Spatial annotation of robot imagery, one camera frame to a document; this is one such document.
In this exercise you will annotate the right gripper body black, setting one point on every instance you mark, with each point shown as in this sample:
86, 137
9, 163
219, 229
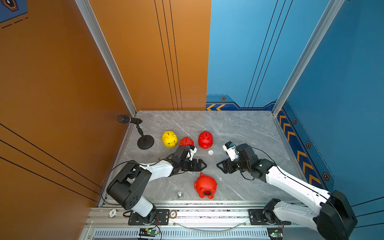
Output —
242, 166

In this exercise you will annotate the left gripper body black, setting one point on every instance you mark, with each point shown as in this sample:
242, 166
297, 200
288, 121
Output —
185, 166

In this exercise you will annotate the red piggy bank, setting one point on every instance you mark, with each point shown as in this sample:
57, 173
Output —
205, 186
186, 142
206, 140

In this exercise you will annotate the yellow piggy bank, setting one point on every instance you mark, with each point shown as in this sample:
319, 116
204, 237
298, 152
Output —
169, 139

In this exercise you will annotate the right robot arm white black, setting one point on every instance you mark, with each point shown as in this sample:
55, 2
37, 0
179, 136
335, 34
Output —
330, 214

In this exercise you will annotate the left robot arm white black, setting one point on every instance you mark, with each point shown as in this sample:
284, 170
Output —
128, 186

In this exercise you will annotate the black microphone on stand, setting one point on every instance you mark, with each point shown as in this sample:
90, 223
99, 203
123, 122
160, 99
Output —
145, 142

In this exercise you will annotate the right circuit board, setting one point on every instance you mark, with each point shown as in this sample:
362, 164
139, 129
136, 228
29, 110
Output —
275, 234

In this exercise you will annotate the circuit board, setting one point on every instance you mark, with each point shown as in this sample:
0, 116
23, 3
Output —
275, 234
147, 233

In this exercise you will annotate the left circuit board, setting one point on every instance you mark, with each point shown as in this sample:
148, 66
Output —
147, 233

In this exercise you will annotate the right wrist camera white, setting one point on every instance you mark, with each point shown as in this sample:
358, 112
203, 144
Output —
230, 149

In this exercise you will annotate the silver metal post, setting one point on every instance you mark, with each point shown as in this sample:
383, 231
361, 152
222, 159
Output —
180, 195

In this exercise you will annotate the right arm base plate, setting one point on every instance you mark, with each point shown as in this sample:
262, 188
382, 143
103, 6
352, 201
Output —
262, 217

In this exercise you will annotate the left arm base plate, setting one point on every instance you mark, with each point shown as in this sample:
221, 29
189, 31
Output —
161, 217

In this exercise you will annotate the right aluminium corner post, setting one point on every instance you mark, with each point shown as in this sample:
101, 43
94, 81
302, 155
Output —
328, 16

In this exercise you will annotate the aluminium corner post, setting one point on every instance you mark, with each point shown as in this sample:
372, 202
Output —
328, 16
101, 42

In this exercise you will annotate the left aluminium corner post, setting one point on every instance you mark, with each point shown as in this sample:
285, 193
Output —
101, 42

